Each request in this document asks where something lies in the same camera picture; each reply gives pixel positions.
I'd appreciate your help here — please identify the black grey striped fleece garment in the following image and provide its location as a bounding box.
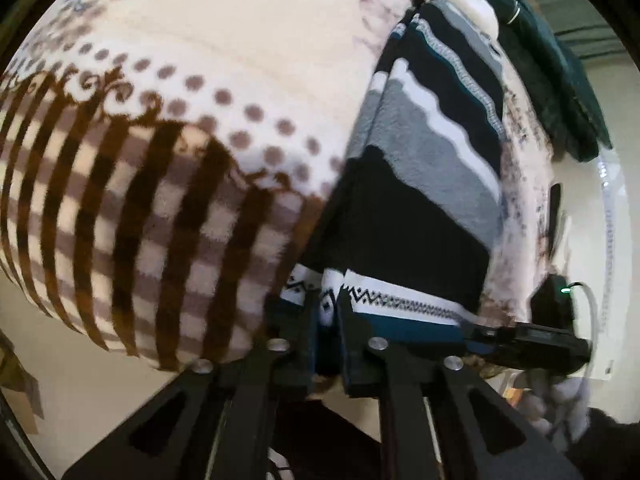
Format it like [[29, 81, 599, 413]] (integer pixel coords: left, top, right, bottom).
[[276, 0, 507, 396]]

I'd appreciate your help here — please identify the dark sleeved right forearm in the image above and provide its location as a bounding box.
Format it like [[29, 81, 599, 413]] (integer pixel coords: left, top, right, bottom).
[[566, 408, 640, 480]]

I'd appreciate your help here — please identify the white gloved right hand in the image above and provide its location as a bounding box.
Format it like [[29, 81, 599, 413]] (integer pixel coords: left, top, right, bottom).
[[513, 370, 590, 452]]

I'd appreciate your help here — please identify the dark green folded blanket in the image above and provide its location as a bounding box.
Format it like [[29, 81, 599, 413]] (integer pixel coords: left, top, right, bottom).
[[486, 0, 613, 162]]

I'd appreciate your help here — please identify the floral cream bed blanket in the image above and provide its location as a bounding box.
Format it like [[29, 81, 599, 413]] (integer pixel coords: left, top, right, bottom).
[[1, 0, 552, 370]]

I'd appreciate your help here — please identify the right green striped curtain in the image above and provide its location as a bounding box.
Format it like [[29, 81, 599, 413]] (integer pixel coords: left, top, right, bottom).
[[526, 0, 626, 61]]

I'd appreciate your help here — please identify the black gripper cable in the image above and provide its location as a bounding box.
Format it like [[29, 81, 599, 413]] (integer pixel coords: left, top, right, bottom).
[[566, 282, 601, 380]]

